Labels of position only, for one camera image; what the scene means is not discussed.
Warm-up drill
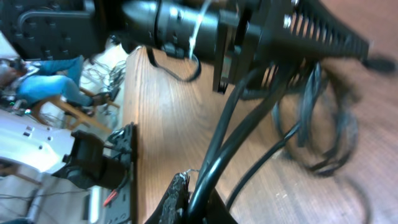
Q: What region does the wooden chair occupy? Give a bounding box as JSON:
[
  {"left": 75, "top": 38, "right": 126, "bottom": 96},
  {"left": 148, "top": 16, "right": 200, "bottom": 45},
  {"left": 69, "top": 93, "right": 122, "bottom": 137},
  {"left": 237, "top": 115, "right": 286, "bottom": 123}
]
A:
[{"left": 31, "top": 95, "right": 112, "bottom": 133}]

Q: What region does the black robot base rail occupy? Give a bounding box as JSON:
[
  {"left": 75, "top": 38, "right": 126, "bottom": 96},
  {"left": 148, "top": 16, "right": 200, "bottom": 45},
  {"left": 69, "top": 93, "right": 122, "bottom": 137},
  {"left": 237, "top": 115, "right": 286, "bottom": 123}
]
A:
[{"left": 87, "top": 123, "right": 137, "bottom": 224}]

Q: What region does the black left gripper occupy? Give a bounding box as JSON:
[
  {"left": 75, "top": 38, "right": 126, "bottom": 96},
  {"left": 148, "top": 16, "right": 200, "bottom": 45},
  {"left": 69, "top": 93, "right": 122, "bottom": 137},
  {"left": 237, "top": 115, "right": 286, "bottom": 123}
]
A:
[{"left": 213, "top": 0, "right": 369, "bottom": 100}]

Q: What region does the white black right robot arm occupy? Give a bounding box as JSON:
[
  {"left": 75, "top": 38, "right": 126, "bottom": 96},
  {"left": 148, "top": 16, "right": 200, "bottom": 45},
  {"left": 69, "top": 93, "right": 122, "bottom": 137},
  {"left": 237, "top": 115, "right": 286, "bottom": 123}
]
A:
[{"left": 1, "top": 110, "right": 237, "bottom": 223}]

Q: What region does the black USB-C cable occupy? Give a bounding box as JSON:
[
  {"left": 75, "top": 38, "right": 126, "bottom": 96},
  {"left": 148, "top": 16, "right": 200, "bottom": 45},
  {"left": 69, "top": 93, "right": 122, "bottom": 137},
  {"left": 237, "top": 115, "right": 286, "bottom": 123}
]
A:
[{"left": 225, "top": 54, "right": 398, "bottom": 224}]

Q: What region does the seated person in jeans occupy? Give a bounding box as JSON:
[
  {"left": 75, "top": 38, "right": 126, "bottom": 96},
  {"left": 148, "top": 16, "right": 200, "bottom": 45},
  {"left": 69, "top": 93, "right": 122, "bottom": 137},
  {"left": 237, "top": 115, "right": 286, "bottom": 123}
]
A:
[{"left": 1, "top": 56, "right": 111, "bottom": 107}]

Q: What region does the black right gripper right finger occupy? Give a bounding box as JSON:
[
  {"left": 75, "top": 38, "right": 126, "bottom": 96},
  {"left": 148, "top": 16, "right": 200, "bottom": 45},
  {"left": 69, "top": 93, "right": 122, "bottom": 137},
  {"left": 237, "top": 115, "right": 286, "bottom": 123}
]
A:
[{"left": 205, "top": 190, "right": 238, "bottom": 224}]

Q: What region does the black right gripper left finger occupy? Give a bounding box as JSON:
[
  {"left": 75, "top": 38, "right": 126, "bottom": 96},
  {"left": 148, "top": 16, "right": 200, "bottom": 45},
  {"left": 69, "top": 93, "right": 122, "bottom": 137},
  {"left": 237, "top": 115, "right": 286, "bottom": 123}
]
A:
[{"left": 149, "top": 172, "right": 190, "bottom": 224}]

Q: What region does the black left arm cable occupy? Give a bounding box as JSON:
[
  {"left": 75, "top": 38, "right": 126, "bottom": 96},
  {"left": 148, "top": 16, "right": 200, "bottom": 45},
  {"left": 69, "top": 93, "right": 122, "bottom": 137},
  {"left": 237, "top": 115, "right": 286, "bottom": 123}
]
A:
[{"left": 146, "top": 46, "right": 202, "bottom": 83}]

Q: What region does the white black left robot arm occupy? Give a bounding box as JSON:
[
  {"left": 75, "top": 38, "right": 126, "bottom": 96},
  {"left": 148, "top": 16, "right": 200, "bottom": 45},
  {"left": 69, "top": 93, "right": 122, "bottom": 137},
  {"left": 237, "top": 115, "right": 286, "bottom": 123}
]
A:
[{"left": 1, "top": 0, "right": 369, "bottom": 92}]

